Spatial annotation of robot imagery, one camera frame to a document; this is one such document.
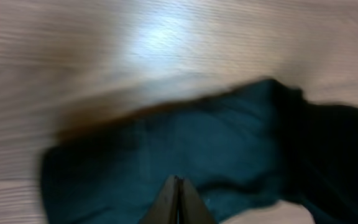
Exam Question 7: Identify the black shorts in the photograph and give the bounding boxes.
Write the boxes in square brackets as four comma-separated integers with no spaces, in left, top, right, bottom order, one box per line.
[40,79,358,223]

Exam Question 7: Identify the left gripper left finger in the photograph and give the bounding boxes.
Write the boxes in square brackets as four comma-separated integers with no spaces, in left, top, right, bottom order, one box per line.
[139,175,178,224]

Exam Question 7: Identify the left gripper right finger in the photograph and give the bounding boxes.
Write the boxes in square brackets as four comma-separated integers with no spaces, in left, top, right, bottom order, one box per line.
[178,179,217,224]

